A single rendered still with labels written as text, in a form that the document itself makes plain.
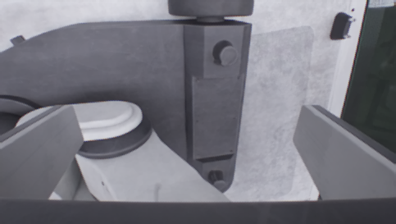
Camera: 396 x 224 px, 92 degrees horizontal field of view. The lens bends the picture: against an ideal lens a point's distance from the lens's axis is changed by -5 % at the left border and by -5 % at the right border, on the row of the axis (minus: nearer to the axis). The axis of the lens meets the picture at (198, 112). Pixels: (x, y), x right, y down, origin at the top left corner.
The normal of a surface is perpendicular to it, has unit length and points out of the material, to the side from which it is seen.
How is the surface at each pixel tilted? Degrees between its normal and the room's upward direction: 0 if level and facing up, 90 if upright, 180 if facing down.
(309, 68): 0
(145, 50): 0
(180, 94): 0
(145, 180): 90
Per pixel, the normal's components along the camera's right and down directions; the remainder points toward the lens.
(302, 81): 0.20, 0.47
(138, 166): 0.00, -0.88
